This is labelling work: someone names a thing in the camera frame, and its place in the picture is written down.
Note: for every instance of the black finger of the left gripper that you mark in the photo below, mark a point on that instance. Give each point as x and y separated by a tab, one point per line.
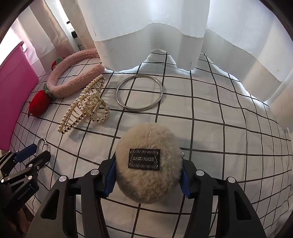
31	168

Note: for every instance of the white curtain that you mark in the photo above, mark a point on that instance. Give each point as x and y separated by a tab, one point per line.
243	38

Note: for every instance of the pink fuzzy strawberry headband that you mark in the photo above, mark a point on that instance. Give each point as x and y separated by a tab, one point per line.
51	90

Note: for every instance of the beige fluffy pom-pom hair clip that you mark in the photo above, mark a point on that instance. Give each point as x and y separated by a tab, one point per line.
148	162

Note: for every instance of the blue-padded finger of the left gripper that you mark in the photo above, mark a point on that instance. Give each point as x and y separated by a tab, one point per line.
25	153

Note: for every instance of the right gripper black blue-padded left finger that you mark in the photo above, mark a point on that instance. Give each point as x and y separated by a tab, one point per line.
56	217

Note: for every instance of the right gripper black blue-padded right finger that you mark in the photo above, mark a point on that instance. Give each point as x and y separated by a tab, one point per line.
236	215

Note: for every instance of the pearl gold hair claw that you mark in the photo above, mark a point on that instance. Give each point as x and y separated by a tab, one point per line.
89	104

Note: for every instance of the pink plastic tub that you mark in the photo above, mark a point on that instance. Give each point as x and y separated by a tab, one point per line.
18	79

